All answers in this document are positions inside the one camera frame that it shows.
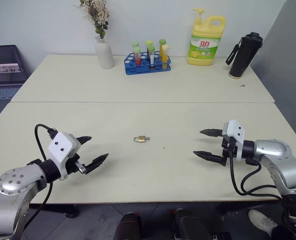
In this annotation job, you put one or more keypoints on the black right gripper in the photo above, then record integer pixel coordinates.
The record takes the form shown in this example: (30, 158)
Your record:
(229, 150)

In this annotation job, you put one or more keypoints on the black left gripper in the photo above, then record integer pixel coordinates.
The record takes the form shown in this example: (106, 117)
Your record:
(71, 166)

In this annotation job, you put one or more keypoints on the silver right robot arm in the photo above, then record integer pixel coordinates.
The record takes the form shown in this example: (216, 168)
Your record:
(275, 152)

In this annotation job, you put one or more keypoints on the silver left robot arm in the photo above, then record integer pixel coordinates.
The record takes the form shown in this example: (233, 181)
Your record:
(13, 185)

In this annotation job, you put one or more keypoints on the small brass padlock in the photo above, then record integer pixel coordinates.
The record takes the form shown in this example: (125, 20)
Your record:
(141, 139)

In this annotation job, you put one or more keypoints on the black table foot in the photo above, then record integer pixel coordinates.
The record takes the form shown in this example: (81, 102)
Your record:
(71, 212)

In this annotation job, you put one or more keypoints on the dark rounded shape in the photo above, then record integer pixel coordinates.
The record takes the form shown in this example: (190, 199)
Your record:
(190, 225)
(128, 227)

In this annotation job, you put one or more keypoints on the white sneaker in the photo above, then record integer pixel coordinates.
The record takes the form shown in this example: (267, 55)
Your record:
(261, 221)

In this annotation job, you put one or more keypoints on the blue test tube rack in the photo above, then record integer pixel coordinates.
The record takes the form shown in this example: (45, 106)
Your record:
(138, 69)

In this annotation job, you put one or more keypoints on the white ceramic vase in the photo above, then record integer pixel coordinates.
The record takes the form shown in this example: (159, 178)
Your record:
(104, 55)

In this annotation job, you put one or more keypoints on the yellow detergent pump bottle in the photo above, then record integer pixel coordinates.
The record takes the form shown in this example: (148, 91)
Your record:
(203, 47)

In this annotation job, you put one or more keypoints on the yellow-capped tube, orange liquid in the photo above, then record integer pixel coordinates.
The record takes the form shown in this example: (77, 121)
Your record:
(165, 56)

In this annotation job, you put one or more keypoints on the green-capped tube, orange liquid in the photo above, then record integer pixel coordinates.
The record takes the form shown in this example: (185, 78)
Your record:
(162, 43)

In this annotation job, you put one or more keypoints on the grey laptop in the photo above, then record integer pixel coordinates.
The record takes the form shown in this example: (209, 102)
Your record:
(4, 75)

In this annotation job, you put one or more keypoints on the green-capped clear tube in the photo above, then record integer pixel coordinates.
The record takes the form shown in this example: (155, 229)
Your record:
(149, 44)

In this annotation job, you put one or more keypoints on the dried flower bouquet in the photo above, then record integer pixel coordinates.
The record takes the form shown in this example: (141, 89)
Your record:
(96, 12)

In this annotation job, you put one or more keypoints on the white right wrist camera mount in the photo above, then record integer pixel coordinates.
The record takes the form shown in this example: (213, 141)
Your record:
(234, 131)

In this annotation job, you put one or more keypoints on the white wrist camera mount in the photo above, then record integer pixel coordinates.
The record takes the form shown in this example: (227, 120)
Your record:
(234, 131)
(60, 146)

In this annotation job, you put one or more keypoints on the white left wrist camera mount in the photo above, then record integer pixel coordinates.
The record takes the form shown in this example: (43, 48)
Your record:
(60, 146)

